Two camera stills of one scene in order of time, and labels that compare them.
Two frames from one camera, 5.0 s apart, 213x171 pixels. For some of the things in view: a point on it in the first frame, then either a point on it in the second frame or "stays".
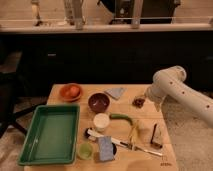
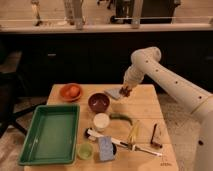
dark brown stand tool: [151, 140] stays
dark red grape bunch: [138, 102] → [125, 91]
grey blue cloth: [116, 92] stays
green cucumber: [120, 116] stays
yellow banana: [134, 135] stays
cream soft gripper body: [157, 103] → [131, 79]
